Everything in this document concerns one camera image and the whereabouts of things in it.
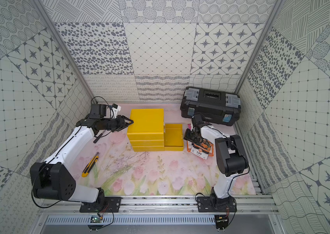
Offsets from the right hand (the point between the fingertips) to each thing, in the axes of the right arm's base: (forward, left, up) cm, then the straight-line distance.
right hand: (186, 139), depth 96 cm
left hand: (0, +34, +20) cm, 39 cm away
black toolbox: (+17, -20, +14) cm, 30 cm away
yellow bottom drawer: (+1, +9, +1) cm, 9 cm away
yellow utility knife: (-18, +59, -1) cm, 62 cm away
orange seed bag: (-6, -1, -3) cm, 7 cm away
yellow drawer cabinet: (-8, +23, +19) cm, 31 cm away
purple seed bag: (-6, -10, -1) cm, 12 cm away
